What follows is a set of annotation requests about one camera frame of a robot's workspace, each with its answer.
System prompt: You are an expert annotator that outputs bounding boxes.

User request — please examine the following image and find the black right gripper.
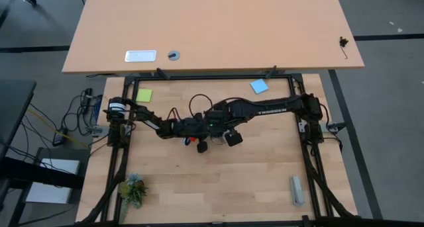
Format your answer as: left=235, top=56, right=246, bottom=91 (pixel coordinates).
left=208, top=110, right=244, bottom=148

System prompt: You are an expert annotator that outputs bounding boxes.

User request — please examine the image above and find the blue sticky note pad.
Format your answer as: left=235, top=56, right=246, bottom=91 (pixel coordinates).
left=249, top=78, right=270, bottom=95

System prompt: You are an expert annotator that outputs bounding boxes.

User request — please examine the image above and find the green sticky note pad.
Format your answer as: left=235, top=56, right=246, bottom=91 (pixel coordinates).
left=135, top=88, right=154, bottom=103

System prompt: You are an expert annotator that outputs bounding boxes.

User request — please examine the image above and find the black desk clamp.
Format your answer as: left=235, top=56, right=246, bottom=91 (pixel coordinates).
left=156, top=67, right=170, bottom=81
left=264, top=65, right=278, bottom=79

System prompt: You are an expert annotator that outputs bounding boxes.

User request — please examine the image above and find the small potted green plant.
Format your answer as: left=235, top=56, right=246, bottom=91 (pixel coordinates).
left=118, top=173, right=149, bottom=218

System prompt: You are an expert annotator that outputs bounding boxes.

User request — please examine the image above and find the light wooden desk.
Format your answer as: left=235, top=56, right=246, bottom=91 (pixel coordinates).
left=61, top=0, right=365, bottom=75

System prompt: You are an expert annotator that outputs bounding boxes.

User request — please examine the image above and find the grey rectangular device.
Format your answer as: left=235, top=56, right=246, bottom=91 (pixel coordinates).
left=289, top=175, right=305, bottom=207

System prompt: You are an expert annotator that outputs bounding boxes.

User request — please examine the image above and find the black power adapter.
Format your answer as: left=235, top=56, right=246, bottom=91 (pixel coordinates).
left=52, top=128, right=69, bottom=148

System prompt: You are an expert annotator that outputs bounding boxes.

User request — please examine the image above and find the white box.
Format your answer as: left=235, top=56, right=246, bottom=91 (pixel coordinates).
left=25, top=158, right=81, bottom=204

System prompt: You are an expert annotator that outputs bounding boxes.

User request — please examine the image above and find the black floor beam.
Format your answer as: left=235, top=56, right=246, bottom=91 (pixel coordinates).
left=0, top=156, right=85, bottom=190

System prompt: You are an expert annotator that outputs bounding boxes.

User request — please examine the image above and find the black desk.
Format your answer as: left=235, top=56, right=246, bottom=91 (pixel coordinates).
left=0, top=79, right=37, bottom=161

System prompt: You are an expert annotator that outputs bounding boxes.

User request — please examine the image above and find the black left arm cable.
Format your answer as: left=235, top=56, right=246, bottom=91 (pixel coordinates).
left=188, top=93, right=214, bottom=119

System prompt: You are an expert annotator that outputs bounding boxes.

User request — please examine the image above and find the black aluminium table frame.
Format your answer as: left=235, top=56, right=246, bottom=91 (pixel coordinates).
left=66, top=73, right=424, bottom=227

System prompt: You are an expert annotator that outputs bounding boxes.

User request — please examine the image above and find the thick black cable sleeve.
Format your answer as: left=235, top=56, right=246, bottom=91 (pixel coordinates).
left=303, top=144, right=360, bottom=220
left=78, top=147, right=131, bottom=226

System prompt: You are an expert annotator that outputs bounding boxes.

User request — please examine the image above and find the black cable bundle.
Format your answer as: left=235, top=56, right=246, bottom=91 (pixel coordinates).
left=61, top=87, right=103, bottom=137

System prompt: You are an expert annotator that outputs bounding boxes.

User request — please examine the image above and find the yellow cable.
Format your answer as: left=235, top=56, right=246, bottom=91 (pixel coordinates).
left=28, top=108, right=89, bottom=149

